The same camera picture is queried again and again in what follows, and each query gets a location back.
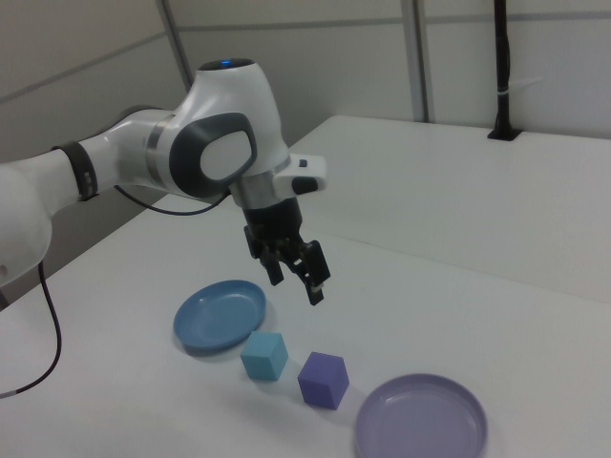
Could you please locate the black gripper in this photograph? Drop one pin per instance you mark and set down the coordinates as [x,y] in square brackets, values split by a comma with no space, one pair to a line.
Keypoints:
[272,219]

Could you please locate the light blue cube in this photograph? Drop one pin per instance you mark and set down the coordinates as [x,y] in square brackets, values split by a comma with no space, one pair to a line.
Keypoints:
[262,358]

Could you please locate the purple cube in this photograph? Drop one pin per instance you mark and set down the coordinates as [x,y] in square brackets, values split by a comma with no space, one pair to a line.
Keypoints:
[322,386]

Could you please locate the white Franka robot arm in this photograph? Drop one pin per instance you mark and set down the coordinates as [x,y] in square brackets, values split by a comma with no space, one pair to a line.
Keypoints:
[224,110]

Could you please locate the blue plate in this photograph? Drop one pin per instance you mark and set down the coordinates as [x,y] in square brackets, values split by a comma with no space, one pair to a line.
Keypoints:
[215,317]

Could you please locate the purple plate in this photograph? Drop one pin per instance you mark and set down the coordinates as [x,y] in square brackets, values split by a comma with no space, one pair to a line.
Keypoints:
[420,420]

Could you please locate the black pole with base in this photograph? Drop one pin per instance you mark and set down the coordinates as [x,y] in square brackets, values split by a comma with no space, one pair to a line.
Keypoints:
[502,71]

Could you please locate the white zip tie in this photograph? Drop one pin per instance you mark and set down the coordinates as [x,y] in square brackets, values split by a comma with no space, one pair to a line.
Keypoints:
[518,86]

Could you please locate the grey partition post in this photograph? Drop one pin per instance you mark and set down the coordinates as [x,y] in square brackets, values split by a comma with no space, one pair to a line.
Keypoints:
[420,57]
[175,43]

